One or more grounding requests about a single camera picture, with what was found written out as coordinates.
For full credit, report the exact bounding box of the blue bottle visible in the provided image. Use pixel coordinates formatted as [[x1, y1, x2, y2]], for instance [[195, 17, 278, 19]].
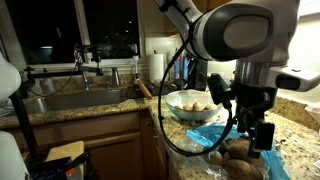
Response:
[[173, 48, 183, 81], [181, 54, 191, 81]]

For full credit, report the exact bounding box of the white paper towel roll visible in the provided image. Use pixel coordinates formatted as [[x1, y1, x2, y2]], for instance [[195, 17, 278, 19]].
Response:
[[148, 49, 166, 84]]

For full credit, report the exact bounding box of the black tray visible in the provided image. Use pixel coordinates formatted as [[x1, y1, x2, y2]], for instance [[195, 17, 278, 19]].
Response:
[[126, 82, 178, 100]]

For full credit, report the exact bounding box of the dark kitchen window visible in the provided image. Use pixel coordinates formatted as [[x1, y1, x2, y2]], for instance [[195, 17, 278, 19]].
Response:
[[4, 0, 147, 67]]

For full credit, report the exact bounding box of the large brown potato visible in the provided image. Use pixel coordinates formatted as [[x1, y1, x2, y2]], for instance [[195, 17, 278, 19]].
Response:
[[224, 159, 264, 180]]

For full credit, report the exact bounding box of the white dish brush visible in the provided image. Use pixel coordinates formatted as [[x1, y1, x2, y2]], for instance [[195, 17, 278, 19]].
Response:
[[132, 54, 141, 84]]

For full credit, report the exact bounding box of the under-cabinet strip light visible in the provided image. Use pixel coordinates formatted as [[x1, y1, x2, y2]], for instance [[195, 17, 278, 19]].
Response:
[[297, 0, 320, 18]]

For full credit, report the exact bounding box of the metal faucet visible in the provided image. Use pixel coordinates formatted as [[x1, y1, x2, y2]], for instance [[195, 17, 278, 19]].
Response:
[[73, 49, 93, 92]]

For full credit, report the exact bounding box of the wooden upper cabinet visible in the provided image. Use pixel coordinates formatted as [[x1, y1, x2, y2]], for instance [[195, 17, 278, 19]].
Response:
[[191, 0, 236, 14]]

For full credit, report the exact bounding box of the metal soap dispenser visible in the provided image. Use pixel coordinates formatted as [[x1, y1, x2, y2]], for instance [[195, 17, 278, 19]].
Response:
[[110, 66, 121, 88]]

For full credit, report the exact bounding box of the black stand pole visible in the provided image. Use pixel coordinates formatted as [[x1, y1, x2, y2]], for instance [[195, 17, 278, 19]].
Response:
[[9, 89, 43, 167]]

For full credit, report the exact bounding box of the cardboard box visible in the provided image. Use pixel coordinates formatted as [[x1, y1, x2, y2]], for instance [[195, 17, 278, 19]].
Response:
[[44, 140, 86, 180]]

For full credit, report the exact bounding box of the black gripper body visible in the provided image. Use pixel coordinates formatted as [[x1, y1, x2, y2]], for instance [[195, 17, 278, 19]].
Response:
[[233, 83, 278, 125]]

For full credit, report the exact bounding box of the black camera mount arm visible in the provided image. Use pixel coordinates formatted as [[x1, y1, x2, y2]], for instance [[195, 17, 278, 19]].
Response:
[[19, 44, 105, 98]]

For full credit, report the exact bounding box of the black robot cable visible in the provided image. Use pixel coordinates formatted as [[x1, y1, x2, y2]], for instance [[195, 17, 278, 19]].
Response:
[[157, 33, 242, 158]]

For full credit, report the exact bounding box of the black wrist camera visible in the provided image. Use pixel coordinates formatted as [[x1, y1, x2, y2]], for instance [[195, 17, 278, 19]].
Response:
[[207, 73, 235, 107]]

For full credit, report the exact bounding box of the stainless steel sink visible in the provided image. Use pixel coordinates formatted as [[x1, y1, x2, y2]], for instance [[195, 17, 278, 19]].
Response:
[[22, 88, 130, 116]]

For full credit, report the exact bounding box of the wooden lower cabinet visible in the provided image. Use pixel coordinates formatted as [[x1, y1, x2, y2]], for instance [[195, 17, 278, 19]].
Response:
[[0, 109, 169, 180]]

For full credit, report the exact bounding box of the clear glass bowl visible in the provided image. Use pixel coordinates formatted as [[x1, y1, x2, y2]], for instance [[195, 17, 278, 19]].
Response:
[[164, 89, 224, 122]]

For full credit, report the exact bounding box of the wooden cabinet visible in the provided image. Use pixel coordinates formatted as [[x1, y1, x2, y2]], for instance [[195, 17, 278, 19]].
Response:
[[191, 0, 236, 14], [0, 109, 169, 180]]

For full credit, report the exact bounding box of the wooden handle utensil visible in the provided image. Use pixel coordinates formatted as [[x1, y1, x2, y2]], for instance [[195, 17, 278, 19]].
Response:
[[136, 79, 154, 101]]

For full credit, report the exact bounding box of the black stereo camera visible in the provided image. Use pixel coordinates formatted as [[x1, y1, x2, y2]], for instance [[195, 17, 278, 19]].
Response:
[[74, 42, 139, 62]]

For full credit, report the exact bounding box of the blue white plastic potato bag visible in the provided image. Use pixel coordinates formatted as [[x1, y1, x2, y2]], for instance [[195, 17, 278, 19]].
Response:
[[181, 121, 291, 180]]

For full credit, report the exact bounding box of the black countertop appliance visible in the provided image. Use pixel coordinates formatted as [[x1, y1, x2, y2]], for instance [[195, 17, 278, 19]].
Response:
[[188, 58, 210, 92]]

